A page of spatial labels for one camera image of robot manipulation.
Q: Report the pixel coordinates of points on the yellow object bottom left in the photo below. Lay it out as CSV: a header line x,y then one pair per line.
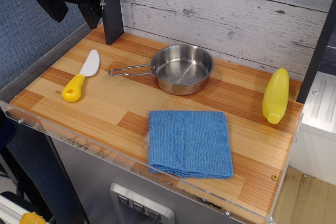
x,y
32,218

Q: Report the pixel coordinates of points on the blue folded cloth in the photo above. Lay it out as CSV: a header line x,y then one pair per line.
x,y
190,144

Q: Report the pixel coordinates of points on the white side cabinet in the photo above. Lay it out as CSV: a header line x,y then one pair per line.
x,y
313,151

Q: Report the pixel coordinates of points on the yellow handled toy knife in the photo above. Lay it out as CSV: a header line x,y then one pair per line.
x,y
72,91

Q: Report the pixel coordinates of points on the dark right vertical post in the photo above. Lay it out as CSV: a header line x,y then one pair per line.
x,y
316,59

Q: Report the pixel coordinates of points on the stainless steel pot with handle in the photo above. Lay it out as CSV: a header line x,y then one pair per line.
x,y
178,69

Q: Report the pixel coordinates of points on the silver button control panel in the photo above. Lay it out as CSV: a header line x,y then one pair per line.
x,y
132,207

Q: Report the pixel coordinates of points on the dark grey vertical post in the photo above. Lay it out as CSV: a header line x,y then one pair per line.
x,y
112,21

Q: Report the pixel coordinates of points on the yellow plastic bottle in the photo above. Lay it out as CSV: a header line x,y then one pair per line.
x,y
276,96

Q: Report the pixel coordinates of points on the clear acrylic front guard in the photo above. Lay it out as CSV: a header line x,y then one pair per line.
x,y
107,154

